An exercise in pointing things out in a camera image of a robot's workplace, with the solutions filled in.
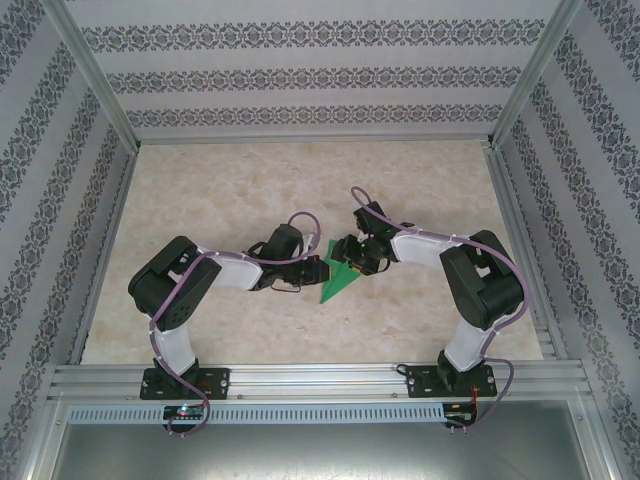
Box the green paper sheet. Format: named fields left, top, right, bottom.
left=318, top=238, right=362, bottom=305

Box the grey metal sheet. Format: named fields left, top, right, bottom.
left=49, top=422, right=596, bottom=480

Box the aluminium mounting rail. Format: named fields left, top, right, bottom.
left=47, top=362, right=596, bottom=401

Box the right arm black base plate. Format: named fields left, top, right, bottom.
left=405, top=364, right=499, bottom=400

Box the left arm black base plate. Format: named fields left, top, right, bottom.
left=139, top=367, right=232, bottom=401

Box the slotted grey cable duct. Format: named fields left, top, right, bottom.
left=67, top=403, right=446, bottom=424

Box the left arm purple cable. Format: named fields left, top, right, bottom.
left=148, top=212, right=324, bottom=439

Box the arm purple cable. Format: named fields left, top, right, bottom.
left=148, top=212, right=324, bottom=439
left=351, top=186, right=532, bottom=432

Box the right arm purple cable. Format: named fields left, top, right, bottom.
left=351, top=186, right=532, bottom=432

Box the aluminium frame post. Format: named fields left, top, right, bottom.
left=487, top=0, right=584, bottom=149
left=44, top=0, right=142, bottom=151

